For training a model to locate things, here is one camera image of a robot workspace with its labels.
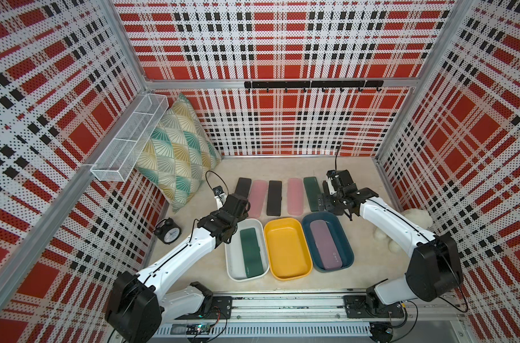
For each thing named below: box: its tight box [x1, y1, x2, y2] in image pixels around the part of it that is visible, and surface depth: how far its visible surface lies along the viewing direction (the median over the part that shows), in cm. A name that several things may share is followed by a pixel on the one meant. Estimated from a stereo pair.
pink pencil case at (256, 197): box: [247, 179, 268, 218], surface depth 109 cm
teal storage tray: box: [301, 211, 355, 273], surface depth 89 cm
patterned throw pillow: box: [135, 93, 222, 213], surface depth 92 cm
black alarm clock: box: [153, 217, 183, 246], surface depth 86 cm
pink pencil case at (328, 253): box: [310, 219, 343, 271], surface depth 89 cm
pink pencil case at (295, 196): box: [287, 177, 304, 216], surface depth 108 cm
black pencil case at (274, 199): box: [266, 180, 283, 217], surface depth 106 cm
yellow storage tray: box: [264, 217, 314, 281], surface depth 88 cm
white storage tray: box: [224, 217, 270, 282], surface depth 87 cm
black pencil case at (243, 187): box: [232, 177, 252, 200], surface depth 110 cm
